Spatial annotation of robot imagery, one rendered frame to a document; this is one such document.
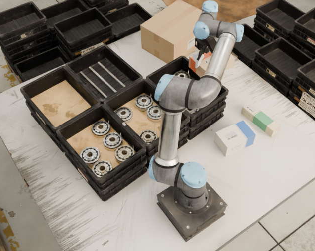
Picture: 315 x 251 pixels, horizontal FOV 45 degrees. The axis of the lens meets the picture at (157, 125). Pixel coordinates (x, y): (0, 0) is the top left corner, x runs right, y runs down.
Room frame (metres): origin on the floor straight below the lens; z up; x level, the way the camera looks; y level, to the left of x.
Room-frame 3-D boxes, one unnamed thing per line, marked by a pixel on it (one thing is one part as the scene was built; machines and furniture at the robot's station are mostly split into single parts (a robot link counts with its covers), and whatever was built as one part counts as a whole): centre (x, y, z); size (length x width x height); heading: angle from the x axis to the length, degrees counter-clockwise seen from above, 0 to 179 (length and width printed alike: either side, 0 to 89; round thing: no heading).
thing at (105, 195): (1.15, 0.29, 0.76); 0.40 x 0.30 x 0.12; 39
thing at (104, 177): (1.15, 0.29, 0.92); 0.40 x 0.30 x 0.02; 39
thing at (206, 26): (1.43, -0.24, 1.40); 0.11 x 0.11 x 0.08; 68
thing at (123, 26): (2.76, 0.25, 0.31); 0.40 x 0.30 x 0.34; 124
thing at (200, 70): (1.51, -0.27, 1.08); 0.16 x 0.12 x 0.07; 34
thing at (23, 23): (2.66, 1.14, 0.37); 0.40 x 0.30 x 0.45; 124
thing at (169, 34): (2.15, -0.15, 0.80); 0.40 x 0.30 x 0.20; 137
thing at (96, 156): (1.10, 0.35, 0.86); 0.10 x 0.10 x 0.01
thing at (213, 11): (1.52, -0.26, 1.40); 0.09 x 0.08 x 0.11; 158
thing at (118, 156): (1.10, 0.17, 0.86); 0.10 x 0.10 x 0.01
